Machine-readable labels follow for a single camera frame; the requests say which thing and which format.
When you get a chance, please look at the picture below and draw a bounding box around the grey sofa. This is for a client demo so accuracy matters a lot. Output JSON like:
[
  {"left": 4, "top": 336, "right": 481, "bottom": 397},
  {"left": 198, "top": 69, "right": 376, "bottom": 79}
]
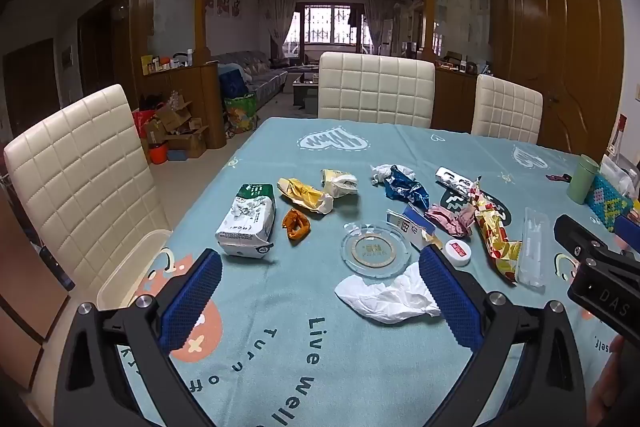
[{"left": 220, "top": 51, "right": 289, "bottom": 108}]

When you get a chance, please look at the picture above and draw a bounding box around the pile of cardboard boxes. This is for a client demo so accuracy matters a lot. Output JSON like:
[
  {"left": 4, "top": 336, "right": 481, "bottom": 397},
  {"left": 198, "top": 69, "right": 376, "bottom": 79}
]
[{"left": 142, "top": 99, "right": 208, "bottom": 159}]

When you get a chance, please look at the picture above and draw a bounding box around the barred window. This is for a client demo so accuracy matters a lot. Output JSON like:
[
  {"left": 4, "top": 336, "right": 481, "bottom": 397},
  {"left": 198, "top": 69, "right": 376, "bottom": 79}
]
[{"left": 295, "top": 4, "right": 371, "bottom": 48}]

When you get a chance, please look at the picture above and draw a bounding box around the small blue white box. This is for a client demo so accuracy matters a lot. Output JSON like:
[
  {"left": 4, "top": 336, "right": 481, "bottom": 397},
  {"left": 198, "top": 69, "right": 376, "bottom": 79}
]
[{"left": 387, "top": 204, "right": 443, "bottom": 250}]

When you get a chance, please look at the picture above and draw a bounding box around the person's right hand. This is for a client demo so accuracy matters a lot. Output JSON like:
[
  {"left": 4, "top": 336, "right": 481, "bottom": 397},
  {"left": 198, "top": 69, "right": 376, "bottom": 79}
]
[{"left": 587, "top": 337, "right": 640, "bottom": 427}]

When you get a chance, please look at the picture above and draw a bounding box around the white round lid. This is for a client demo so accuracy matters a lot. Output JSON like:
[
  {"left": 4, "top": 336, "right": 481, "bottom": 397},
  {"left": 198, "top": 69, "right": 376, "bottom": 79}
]
[{"left": 444, "top": 239, "right": 472, "bottom": 267}]

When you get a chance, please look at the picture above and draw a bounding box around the glass ashtray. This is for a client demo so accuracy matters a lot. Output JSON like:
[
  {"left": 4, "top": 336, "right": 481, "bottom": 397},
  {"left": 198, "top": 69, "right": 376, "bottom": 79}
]
[{"left": 341, "top": 221, "right": 412, "bottom": 280}]

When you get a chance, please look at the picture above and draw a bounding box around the low wooden cabinet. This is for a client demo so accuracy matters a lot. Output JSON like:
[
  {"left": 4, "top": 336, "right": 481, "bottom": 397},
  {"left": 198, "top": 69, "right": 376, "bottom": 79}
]
[{"left": 432, "top": 67, "right": 493, "bottom": 135}]

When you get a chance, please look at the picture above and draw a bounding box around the wooden door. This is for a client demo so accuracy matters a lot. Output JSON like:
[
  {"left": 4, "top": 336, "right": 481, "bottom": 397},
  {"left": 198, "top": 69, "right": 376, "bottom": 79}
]
[{"left": 509, "top": 0, "right": 627, "bottom": 158}]

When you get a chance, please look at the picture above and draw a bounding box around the blue bag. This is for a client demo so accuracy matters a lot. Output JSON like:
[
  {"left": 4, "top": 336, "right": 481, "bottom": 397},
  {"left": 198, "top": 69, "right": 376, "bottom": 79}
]
[{"left": 218, "top": 63, "right": 248, "bottom": 98}]

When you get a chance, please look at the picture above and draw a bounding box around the row of bottles and boxes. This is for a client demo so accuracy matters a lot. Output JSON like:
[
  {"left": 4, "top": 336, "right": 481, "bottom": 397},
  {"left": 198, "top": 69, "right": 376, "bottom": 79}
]
[{"left": 141, "top": 51, "right": 195, "bottom": 76}]

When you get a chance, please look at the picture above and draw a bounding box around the cream quilted leather chair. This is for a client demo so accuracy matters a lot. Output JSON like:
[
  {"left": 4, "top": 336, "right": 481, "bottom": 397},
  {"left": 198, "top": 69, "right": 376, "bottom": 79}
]
[
  {"left": 4, "top": 84, "right": 171, "bottom": 293},
  {"left": 471, "top": 74, "right": 544, "bottom": 144},
  {"left": 318, "top": 52, "right": 437, "bottom": 130}
]

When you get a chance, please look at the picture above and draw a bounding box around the clear plastic bin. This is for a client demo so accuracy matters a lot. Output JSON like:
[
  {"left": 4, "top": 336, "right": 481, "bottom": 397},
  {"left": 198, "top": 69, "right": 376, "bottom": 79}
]
[{"left": 96, "top": 229, "right": 173, "bottom": 310}]

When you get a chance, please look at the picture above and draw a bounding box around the green cup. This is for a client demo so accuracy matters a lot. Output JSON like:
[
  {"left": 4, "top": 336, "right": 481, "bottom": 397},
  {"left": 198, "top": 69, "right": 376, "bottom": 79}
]
[{"left": 566, "top": 154, "right": 601, "bottom": 205}]

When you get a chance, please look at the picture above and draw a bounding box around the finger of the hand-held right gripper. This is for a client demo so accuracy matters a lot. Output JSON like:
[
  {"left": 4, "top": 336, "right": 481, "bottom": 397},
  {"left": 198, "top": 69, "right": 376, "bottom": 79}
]
[
  {"left": 614, "top": 216, "right": 640, "bottom": 255},
  {"left": 554, "top": 214, "right": 608, "bottom": 260}
]

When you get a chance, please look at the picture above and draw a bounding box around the light blue printed tablecloth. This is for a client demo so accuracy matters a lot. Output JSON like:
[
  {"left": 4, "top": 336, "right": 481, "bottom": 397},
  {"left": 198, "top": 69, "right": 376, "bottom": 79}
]
[{"left": 95, "top": 117, "right": 640, "bottom": 427}]

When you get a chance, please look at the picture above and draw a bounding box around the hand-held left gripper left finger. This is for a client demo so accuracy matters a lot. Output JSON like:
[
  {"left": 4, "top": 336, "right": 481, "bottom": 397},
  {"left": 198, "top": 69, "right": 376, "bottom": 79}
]
[{"left": 52, "top": 248, "right": 223, "bottom": 427}]

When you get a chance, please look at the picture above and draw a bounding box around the white green tissue pack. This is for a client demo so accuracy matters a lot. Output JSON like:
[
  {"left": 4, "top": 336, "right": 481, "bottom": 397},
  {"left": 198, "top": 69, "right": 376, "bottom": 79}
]
[{"left": 215, "top": 183, "right": 277, "bottom": 259}]

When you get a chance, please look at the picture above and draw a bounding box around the yellow white snack wrapper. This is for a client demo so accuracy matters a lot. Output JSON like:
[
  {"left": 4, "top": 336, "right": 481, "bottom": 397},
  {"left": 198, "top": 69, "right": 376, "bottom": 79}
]
[{"left": 320, "top": 169, "right": 360, "bottom": 198}]

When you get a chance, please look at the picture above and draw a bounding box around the red yellow snack wrapper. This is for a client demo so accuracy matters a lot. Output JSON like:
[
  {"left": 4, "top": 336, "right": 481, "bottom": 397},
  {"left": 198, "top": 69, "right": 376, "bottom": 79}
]
[{"left": 467, "top": 177, "right": 523, "bottom": 285}]

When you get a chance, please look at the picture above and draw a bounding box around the clear plastic package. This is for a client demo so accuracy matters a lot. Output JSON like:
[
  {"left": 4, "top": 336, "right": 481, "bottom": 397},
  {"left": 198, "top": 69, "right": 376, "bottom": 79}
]
[{"left": 517, "top": 207, "right": 551, "bottom": 290}]

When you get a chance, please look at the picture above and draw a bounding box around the coffee table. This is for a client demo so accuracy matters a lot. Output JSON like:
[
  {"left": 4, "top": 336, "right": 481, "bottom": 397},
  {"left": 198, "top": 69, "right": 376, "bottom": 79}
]
[{"left": 291, "top": 72, "right": 321, "bottom": 108}]

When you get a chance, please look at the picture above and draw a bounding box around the white plastic wrapper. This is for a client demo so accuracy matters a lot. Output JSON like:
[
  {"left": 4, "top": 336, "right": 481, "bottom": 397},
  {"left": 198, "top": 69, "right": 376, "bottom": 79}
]
[{"left": 370, "top": 163, "right": 416, "bottom": 185}]

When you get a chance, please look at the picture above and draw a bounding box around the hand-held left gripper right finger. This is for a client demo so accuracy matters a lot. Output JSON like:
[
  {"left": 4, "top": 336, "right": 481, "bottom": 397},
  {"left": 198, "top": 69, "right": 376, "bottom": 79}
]
[{"left": 417, "top": 244, "right": 587, "bottom": 427}]

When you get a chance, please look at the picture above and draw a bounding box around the white plastic bag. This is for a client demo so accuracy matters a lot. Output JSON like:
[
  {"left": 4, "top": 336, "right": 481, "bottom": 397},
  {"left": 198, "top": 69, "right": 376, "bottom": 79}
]
[{"left": 600, "top": 154, "right": 640, "bottom": 198}]

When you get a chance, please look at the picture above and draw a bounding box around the large white tissue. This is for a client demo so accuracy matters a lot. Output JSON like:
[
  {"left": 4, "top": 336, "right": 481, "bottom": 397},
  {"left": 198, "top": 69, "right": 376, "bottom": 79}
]
[{"left": 334, "top": 262, "right": 442, "bottom": 325}]

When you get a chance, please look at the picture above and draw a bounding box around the wooden divider cabinet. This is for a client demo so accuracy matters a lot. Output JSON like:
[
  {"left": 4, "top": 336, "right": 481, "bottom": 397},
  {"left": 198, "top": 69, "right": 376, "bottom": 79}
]
[{"left": 137, "top": 62, "right": 227, "bottom": 151}]

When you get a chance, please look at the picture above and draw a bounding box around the pink wrapper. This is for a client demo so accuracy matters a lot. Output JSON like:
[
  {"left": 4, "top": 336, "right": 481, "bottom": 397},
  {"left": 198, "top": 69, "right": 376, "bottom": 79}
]
[{"left": 425, "top": 204, "right": 473, "bottom": 238}]

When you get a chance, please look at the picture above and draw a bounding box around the red bag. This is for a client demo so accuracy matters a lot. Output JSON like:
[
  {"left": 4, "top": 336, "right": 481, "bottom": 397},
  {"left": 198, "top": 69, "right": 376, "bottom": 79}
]
[{"left": 132, "top": 109, "right": 157, "bottom": 138}]

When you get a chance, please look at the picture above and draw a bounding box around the orange wrapper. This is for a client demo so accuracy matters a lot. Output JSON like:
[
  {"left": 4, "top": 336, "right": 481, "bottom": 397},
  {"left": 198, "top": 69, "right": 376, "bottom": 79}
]
[{"left": 281, "top": 208, "right": 311, "bottom": 240}]

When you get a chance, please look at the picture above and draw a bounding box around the silver pill blister pack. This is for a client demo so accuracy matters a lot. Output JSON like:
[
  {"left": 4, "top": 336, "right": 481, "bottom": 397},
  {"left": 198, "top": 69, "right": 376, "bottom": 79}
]
[{"left": 435, "top": 167, "right": 476, "bottom": 200}]

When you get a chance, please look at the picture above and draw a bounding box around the colourful printed bag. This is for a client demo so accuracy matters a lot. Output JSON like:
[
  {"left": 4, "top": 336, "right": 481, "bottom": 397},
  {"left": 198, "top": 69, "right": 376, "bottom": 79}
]
[{"left": 223, "top": 93, "right": 258, "bottom": 135}]

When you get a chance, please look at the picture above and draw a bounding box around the blue foil wrapper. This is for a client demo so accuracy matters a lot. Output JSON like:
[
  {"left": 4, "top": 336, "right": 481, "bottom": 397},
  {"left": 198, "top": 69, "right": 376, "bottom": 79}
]
[{"left": 384, "top": 165, "right": 431, "bottom": 211}]

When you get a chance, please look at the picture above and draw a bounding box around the beaded tissue box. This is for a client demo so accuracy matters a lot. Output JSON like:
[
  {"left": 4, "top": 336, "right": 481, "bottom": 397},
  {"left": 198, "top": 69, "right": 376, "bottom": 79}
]
[{"left": 586, "top": 172, "right": 636, "bottom": 233}]

